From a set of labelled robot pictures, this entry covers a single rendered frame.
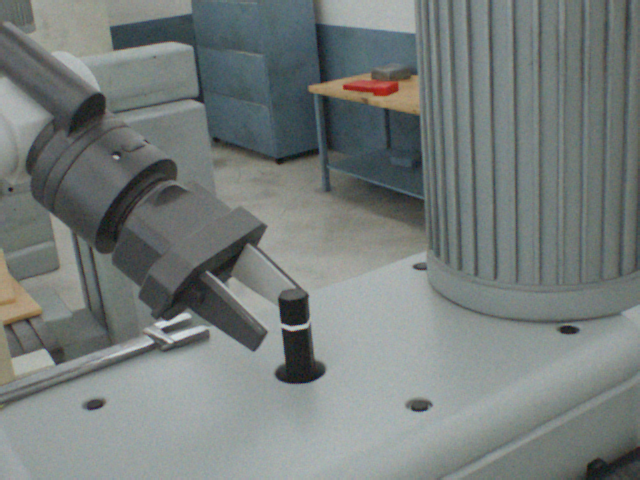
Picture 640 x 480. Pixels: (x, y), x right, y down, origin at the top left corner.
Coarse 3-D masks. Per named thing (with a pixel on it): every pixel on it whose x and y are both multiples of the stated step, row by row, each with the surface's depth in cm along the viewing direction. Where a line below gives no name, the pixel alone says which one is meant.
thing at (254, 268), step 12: (240, 252) 65; (252, 252) 64; (264, 252) 65; (240, 264) 65; (252, 264) 65; (264, 264) 64; (276, 264) 65; (240, 276) 66; (252, 276) 65; (264, 276) 65; (276, 276) 64; (288, 276) 64; (252, 288) 66; (264, 288) 65; (276, 288) 65; (288, 288) 64; (300, 288) 64; (276, 300) 65
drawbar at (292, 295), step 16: (288, 304) 60; (304, 304) 60; (288, 320) 61; (304, 320) 61; (288, 336) 61; (304, 336) 61; (288, 352) 62; (304, 352) 62; (288, 368) 62; (304, 368) 62
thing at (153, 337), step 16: (176, 320) 71; (144, 336) 69; (160, 336) 69; (176, 336) 68; (192, 336) 69; (208, 336) 69; (96, 352) 67; (112, 352) 67; (128, 352) 67; (144, 352) 68; (48, 368) 65; (64, 368) 65; (80, 368) 65; (96, 368) 66; (16, 384) 63; (32, 384) 63; (48, 384) 64; (0, 400) 62
